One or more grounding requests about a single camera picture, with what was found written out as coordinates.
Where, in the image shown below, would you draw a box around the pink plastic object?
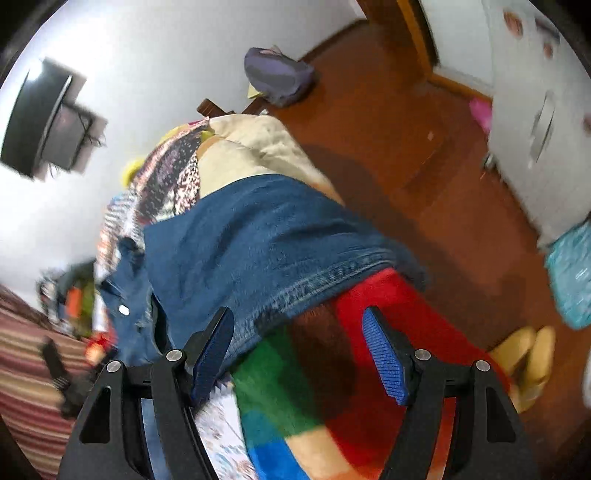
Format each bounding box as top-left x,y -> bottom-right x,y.
468,98 -> 494,132

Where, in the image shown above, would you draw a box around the orange box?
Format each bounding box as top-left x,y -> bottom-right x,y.
64,285 -> 84,320

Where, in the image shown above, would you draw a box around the dark wall-mounted box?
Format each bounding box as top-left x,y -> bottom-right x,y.
41,104 -> 108,174

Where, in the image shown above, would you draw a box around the teal patterned bag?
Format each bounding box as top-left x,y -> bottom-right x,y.
545,222 -> 591,330

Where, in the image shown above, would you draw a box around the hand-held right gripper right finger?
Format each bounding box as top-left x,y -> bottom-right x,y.
361,305 -> 542,480

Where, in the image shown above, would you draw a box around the purple backpack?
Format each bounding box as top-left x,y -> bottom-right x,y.
244,46 -> 317,108

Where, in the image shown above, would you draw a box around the cream quilted comforter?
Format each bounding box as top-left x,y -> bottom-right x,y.
196,114 -> 345,204

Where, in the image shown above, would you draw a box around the wooden door frame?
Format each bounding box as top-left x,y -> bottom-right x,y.
358,0 -> 495,100

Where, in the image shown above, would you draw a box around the white floral bedsheet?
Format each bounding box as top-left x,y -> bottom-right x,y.
198,374 -> 260,480

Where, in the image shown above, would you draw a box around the rainbow striped blanket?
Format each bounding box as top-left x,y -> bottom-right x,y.
231,268 -> 513,480

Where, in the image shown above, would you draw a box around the white cabinet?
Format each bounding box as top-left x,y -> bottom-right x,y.
482,0 -> 591,247

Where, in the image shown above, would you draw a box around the yellow cloth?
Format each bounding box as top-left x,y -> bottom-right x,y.
121,127 -> 185,186

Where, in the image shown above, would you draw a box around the yellow slippers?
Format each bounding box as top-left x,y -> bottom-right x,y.
489,325 -> 557,414

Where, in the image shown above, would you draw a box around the blue denim jeans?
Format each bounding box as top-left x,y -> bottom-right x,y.
99,174 -> 428,370

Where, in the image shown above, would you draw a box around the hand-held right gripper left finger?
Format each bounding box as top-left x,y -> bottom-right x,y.
56,306 -> 236,480

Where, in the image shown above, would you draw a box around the striped maroon curtain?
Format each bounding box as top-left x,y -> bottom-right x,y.
0,284 -> 100,480

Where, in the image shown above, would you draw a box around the black wall television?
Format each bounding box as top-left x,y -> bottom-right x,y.
0,58 -> 75,178

